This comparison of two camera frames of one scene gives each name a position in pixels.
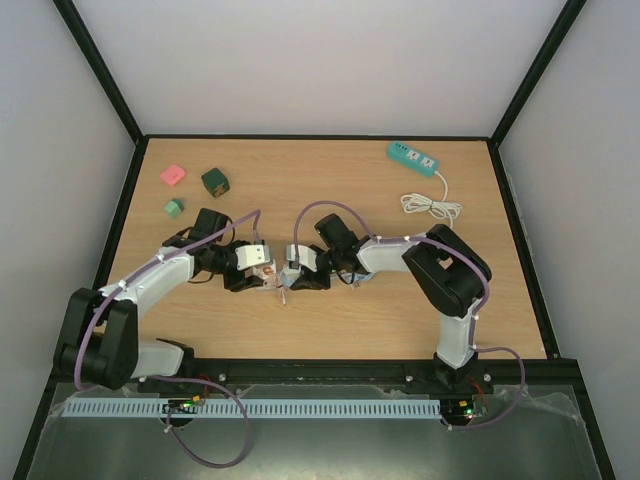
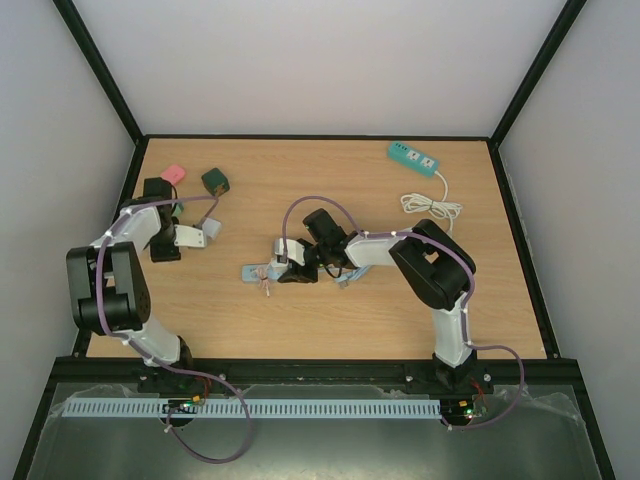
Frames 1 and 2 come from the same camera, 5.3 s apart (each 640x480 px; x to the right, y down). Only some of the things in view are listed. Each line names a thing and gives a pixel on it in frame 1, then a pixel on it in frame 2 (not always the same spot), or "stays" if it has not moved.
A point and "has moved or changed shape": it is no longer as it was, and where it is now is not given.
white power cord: x=441 y=208 stays
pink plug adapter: x=172 y=175 stays
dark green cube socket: x=215 y=182 stays
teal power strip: x=422 y=163 stays
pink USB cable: x=284 y=295 has moved or changed shape
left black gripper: x=241 y=282 to x=162 y=254
